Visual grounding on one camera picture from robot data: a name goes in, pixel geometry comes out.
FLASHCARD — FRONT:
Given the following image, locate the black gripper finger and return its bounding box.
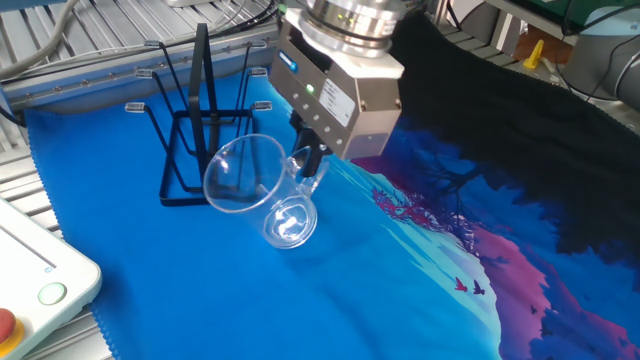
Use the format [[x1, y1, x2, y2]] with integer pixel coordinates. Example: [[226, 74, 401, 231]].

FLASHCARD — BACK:
[[298, 124, 332, 179], [288, 109, 308, 136]]

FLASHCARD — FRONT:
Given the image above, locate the clear plastic cup with handle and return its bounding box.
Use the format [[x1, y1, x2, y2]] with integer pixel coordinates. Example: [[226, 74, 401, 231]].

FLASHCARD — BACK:
[[202, 133, 331, 250]]

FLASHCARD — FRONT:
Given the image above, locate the black wire cup rack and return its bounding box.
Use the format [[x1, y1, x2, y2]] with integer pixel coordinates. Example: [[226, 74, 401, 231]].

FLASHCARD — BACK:
[[124, 22, 274, 208]]

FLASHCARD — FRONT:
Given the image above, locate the aluminium table edge rail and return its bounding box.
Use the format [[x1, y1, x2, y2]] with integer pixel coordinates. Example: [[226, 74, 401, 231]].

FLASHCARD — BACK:
[[0, 22, 281, 114]]

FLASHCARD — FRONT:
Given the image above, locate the yellow plastic object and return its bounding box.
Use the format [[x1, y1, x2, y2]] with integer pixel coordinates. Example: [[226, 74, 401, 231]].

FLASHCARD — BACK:
[[522, 38, 546, 71]]

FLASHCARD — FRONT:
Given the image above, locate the blue landscape print cloth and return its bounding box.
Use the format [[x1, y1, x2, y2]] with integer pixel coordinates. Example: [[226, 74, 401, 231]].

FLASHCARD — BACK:
[[24, 12, 640, 360]]

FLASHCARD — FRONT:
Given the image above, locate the thick grey cable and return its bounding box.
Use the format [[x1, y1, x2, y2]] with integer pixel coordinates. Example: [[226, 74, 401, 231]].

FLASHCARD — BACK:
[[0, 0, 81, 81]]

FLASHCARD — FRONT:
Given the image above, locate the grey aluminium post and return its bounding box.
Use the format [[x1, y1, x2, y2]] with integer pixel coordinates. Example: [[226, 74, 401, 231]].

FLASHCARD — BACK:
[[492, 9, 519, 56]]

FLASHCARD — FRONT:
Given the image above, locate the grey Schunk gripper body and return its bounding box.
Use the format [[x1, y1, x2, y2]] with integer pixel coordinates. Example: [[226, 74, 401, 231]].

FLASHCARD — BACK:
[[268, 22, 405, 161]]

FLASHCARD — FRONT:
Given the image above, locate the white teach pendant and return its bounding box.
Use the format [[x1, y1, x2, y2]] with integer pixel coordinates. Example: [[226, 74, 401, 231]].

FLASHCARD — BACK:
[[0, 197, 104, 360]]

